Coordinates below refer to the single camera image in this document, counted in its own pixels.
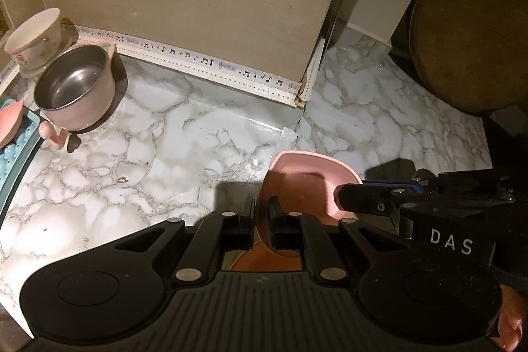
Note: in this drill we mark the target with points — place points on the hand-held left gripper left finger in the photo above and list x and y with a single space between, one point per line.
243 226

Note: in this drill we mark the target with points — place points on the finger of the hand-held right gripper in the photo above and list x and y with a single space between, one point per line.
363 201
416 186

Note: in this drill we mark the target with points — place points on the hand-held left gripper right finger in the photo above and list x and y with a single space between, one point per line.
280 228

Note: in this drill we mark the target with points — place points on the pink gourd-shaped plate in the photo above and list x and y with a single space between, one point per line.
313 170

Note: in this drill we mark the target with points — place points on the person's right hand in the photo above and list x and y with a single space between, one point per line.
511 319

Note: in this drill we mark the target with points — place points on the round wooden cutting board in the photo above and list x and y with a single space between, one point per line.
474 38

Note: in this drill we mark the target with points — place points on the white music-note edging strip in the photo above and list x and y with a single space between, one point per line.
185 57

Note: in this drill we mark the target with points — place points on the pink steel-lined bowl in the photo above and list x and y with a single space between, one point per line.
95 96

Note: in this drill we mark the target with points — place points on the pink plastic hook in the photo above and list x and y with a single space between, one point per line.
55 135

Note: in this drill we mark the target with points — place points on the teal drain tray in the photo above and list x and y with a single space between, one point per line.
20 154

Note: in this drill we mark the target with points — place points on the pink leaf-shaped dish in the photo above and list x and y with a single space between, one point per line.
10 121

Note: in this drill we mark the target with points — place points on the floral white teacup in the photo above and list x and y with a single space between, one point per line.
37 34

